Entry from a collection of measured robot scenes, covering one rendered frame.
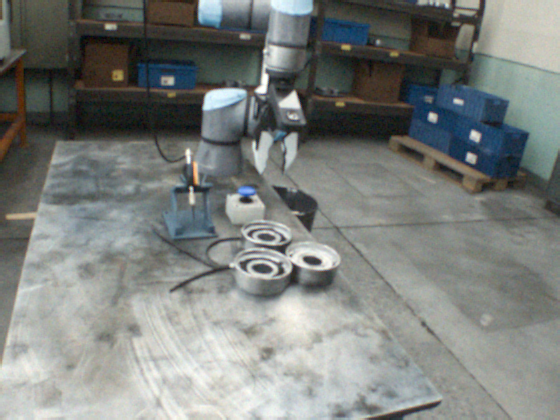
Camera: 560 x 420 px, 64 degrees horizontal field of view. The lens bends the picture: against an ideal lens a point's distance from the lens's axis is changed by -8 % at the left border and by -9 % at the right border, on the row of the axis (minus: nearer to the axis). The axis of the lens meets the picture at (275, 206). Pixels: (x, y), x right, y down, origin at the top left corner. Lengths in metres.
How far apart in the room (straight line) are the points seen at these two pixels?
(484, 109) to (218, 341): 4.03
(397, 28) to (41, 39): 3.67
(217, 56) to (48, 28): 1.61
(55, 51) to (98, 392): 4.06
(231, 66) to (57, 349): 4.39
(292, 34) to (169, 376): 0.61
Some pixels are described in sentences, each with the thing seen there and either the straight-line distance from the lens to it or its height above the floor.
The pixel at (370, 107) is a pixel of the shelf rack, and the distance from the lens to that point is 4.95.
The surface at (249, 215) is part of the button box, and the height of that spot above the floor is 0.82.
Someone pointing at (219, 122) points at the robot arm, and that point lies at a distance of 1.34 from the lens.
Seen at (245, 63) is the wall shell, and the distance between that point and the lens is 4.98.
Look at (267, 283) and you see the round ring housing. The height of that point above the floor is 0.83.
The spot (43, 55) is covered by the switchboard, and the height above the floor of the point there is 0.68.
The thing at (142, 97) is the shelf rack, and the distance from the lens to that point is 4.27.
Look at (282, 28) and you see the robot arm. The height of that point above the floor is 1.24.
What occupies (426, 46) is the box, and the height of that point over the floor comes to 1.10.
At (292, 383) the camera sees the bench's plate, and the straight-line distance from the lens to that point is 0.70.
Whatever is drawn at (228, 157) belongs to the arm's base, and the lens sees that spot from 1.36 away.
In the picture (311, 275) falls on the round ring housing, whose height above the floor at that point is 0.83.
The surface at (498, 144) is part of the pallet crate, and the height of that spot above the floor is 0.45.
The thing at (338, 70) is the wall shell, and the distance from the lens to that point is 5.37.
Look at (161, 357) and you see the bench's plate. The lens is 0.72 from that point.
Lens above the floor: 1.28
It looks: 23 degrees down
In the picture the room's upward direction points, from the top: 8 degrees clockwise
